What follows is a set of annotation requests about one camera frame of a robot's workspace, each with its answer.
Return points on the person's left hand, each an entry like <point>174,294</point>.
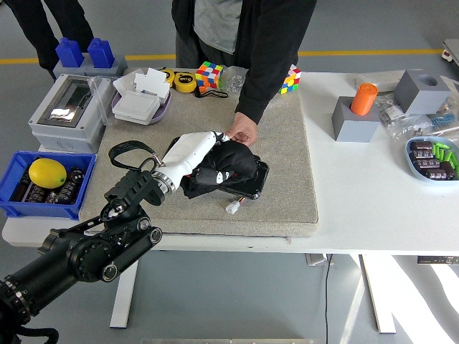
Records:
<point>246,129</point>

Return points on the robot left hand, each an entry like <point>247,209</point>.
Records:
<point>190,148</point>

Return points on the black rag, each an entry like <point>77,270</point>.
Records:
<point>236,157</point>

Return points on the person's left forearm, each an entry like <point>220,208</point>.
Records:
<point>265,79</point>

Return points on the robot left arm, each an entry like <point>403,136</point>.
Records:
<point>89,247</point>

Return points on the desk control panel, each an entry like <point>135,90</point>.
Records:
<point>437,260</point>

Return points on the purple tray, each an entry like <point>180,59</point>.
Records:
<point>163,111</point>

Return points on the colourful puzzle cube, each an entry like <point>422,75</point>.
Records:
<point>291,81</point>
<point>209,75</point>

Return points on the yellow tape measure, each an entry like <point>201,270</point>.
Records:
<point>185,82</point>
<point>168,76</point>

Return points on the grey-brown mat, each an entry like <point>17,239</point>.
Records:
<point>201,215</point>

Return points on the empty clear plastic bag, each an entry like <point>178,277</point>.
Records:
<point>102,104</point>

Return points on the grey base for blue blocks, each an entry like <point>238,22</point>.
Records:
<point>120,66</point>

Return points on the grey block holder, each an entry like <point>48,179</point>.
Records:
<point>355,127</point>

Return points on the person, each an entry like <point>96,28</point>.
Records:
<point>32,25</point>
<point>215,21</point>

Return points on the orange cylinder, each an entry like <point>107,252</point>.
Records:
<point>364,98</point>

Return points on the blue plastic block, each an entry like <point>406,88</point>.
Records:
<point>70,53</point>
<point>101,53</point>

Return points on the clear bag of metal parts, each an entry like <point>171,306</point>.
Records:
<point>391,111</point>

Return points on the yellow lemon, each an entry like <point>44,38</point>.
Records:
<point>46,173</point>

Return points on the white table leg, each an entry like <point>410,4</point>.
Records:
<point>123,294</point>
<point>378,294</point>

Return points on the clear bag of small screws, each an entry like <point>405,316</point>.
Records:
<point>409,126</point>

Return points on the light blue bowl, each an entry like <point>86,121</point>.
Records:
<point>412,170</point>

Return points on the grey cube with round hole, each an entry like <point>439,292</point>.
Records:
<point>419,95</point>

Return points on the blue plastic bin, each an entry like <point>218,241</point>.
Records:
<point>10,211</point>

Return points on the green battery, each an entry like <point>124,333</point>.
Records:
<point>455,160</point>
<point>438,152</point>
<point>448,156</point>
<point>440,145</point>

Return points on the clear bag of blue resistors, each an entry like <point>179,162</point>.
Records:
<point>443,120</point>

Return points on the white cart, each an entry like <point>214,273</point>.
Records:
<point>452,52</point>

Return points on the white wall switch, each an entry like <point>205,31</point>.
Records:
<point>136,105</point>

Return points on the grey electrical enclosure box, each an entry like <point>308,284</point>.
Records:
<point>64,104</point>

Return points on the grey bracket under table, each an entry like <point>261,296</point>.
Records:
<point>315,259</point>

